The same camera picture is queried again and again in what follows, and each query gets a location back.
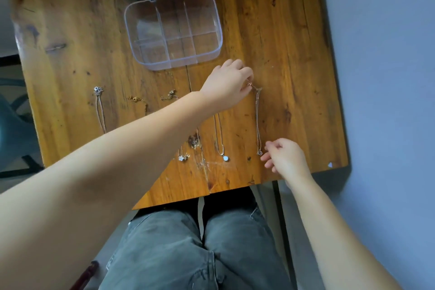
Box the person's right hand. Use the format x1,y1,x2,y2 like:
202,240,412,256
260,138,313,187

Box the person's left hand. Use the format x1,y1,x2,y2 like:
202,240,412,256
199,59,255,114

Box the thin silver chain necklace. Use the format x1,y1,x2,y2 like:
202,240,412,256
247,82,264,156

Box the person's right forearm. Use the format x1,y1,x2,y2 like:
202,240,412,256
284,172,404,290

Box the person's left forearm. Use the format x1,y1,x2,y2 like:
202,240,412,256
0,91,206,290

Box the clear plastic compartment box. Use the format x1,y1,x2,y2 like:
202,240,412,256
109,0,223,71

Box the grey jeans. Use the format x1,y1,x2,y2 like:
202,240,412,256
98,198,295,290

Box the dark red wooden object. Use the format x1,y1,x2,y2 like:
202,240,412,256
77,261,100,290

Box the teal chair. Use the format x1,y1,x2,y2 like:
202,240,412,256
0,76,44,179

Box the silver necklace with oval pendant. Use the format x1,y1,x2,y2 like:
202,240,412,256
213,114,229,162

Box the black top with white drawstring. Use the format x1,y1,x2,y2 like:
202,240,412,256
162,186,257,232

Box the black metal table frame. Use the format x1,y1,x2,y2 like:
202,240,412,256
271,180,299,290

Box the silver necklace with flower pendant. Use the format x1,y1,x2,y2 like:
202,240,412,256
178,127,203,162

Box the gold chain bracelet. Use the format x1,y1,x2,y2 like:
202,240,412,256
127,95,149,116

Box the silver necklace with dark pendant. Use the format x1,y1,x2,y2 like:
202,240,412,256
93,86,108,134

